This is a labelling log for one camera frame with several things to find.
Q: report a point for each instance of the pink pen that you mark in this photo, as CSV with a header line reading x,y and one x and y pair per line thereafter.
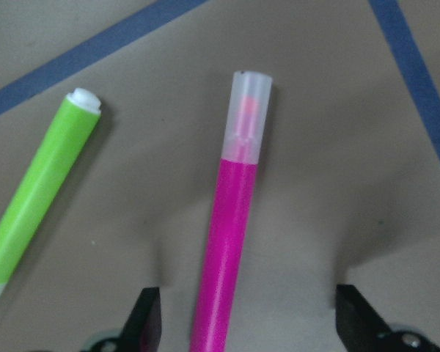
x,y
240,154

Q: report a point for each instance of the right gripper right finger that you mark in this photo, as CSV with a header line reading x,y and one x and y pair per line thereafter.
x,y
358,325

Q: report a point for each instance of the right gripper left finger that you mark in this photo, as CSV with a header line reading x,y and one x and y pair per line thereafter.
x,y
142,330

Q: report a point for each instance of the green pen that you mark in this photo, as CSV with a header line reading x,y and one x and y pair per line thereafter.
x,y
62,144

